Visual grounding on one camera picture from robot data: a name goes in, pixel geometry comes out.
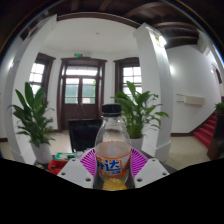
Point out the glowing wall lamp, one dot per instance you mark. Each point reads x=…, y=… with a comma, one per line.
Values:
x=172, y=70

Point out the dark wooden stair post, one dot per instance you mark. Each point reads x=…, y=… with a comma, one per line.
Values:
x=217, y=140

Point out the green exit sign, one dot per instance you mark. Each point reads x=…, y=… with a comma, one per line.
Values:
x=78, y=54

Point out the small green potted plant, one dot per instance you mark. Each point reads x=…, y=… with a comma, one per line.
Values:
x=219, y=107

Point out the clear orange-label drink bottle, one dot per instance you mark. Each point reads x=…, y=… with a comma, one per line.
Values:
x=112, y=156

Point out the black chair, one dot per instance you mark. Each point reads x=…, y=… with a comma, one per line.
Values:
x=83, y=135

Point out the dark-framed window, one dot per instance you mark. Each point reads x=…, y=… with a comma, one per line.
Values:
x=37, y=73
x=130, y=75

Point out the red carpeted staircase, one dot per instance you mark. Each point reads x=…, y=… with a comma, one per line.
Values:
x=206, y=131

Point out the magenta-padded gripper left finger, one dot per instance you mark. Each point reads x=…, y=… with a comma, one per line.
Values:
x=75, y=171

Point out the white wall radiator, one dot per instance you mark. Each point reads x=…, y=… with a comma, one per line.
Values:
x=193, y=100

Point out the leafy plant in white pot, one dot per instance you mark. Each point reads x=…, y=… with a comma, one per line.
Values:
x=31, y=116
x=138, y=113

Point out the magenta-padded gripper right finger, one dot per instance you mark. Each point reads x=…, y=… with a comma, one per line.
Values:
x=151, y=171

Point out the dark wooden glazed double door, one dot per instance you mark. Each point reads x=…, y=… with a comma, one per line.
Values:
x=81, y=111

